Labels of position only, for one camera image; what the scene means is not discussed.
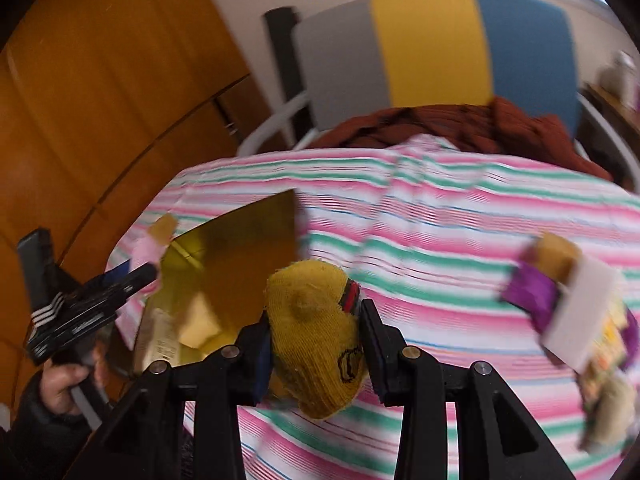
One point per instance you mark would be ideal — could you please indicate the person's left forearm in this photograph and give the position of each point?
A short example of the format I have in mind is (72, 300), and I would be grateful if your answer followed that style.
(30, 440)

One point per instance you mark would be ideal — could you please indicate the grey yellow blue chair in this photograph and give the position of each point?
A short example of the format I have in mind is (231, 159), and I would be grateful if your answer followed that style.
(430, 45)

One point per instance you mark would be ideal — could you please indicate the white box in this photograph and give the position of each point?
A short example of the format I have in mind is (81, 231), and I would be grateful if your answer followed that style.
(582, 310)

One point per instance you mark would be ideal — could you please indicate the wooden side desk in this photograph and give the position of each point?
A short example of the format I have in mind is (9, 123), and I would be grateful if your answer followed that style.
(612, 102)

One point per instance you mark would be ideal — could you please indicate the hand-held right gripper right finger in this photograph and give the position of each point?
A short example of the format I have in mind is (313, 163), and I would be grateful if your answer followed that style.
(371, 355)

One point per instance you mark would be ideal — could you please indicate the red-brown cloth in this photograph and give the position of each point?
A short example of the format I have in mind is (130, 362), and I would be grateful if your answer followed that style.
(500, 125)

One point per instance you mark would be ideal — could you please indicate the purple packet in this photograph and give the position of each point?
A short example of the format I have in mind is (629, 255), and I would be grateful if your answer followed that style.
(530, 295)

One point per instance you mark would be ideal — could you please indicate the gold box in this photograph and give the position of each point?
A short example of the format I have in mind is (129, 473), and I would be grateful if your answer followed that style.
(235, 240)

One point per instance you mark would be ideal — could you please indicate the striped pink green cloth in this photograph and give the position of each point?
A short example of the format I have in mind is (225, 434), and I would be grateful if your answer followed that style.
(440, 220)

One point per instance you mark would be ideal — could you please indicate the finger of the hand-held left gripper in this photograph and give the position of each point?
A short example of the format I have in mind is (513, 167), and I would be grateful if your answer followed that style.
(117, 272)
(125, 287)

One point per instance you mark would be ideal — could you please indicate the wooden wardrobe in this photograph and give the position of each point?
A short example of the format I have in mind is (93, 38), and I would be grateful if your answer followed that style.
(100, 110)

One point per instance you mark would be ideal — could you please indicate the black post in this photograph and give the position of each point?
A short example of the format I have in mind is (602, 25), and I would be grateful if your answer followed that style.
(282, 55)

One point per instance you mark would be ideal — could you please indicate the pink item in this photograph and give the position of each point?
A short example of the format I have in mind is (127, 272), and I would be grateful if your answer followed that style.
(146, 252)

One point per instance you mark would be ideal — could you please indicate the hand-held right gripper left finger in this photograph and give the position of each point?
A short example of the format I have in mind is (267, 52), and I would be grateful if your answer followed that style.
(262, 360)

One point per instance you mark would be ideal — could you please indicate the white carton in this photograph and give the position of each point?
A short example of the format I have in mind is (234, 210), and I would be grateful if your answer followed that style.
(622, 77)

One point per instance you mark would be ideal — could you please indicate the tan sponge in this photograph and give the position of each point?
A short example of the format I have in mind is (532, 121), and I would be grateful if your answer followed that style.
(557, 255)

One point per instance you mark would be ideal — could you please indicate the white tube frame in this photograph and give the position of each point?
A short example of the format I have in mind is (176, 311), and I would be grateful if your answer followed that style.
(270, 125)

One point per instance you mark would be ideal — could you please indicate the beige plush toy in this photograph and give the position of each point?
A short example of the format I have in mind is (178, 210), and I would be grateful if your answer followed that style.
(607, 415)

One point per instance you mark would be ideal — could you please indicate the yellowish packet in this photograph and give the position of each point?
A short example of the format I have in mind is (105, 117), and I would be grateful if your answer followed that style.
(157, 340)

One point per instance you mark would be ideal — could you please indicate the yellow knitted plush toy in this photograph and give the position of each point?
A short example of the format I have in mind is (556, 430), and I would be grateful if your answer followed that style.
(315, 330)

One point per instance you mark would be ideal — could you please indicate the small purple item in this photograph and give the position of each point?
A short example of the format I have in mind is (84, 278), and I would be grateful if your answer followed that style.
(631, 332)

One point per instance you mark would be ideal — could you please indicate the yellow noodle packet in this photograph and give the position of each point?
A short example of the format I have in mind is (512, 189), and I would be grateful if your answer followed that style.
(607, 350)

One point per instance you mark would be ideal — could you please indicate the person's left hand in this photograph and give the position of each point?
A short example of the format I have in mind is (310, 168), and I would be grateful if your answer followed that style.
(62, 385)

